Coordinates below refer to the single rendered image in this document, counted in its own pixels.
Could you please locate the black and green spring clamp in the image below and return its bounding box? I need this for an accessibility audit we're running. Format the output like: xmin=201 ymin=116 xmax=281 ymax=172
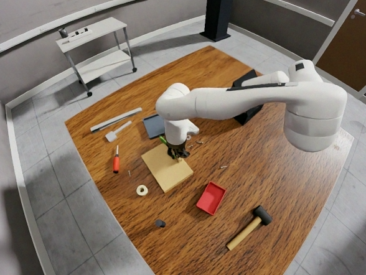
xmin=159 ymin=135 xmax=176 ymax=159

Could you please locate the red screwdriver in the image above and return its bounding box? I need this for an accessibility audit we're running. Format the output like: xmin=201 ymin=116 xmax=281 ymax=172
xmin=113 ymin=146 xmax=120 ymax=173

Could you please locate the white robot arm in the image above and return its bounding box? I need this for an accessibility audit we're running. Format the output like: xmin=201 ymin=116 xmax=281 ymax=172
xmin=156 ymin=60 xmax=347 ymax=152

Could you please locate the beige ring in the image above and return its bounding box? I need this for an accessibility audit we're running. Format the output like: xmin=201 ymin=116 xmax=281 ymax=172
xmin=137 ymin=185 xmax=148 ymax=196

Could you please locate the black cylinder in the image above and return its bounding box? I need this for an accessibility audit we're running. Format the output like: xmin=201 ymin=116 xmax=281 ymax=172
xmin=155 ymin=219 xmax=166 ymax=227

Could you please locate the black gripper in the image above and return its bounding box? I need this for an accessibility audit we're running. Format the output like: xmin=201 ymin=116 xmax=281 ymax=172
xmin=166 ymin=139 xmax=190 ymax=159

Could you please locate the pale wooden board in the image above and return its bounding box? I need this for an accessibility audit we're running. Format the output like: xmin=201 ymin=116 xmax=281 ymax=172
xmin=141 ymin=143 xmax=193 ymax=193

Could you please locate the red rectangular tray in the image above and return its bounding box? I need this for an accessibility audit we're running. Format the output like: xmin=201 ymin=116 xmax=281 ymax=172
xmin=196 ymin=181 xmax=227 ymax=216

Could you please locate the black-headed mallet with wooden handle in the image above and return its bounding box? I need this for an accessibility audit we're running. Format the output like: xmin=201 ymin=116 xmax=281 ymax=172
xmin=226 ymin=205 xmax=273 ymax=251

